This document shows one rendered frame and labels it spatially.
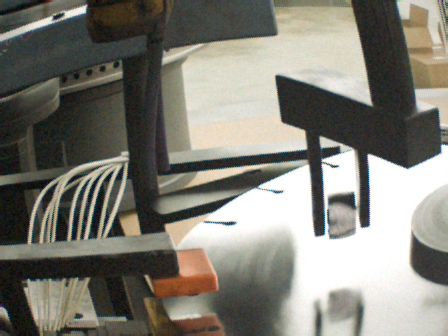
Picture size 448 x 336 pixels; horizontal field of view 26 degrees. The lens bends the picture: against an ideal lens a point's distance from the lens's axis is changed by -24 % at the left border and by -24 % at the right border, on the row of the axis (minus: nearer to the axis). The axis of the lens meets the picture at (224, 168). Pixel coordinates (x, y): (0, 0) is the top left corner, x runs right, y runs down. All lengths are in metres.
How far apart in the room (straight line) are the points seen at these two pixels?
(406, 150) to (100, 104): 0.73
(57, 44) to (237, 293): 0.22
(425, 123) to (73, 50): 0.27
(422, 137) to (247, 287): 0.11
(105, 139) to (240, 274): 0.64
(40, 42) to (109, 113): 0.50
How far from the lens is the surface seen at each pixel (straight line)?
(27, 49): 0.60
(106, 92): 1.08
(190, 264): 0.43
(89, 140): 1.09
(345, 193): 0.44
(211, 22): 0.61
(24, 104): 0.81
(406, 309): 0.40
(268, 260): 0.47
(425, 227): 0.45
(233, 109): 1.45
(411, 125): 0.38
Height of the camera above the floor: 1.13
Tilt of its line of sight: 18 degrees down
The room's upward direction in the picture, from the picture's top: 6 degrees counter-clockwise
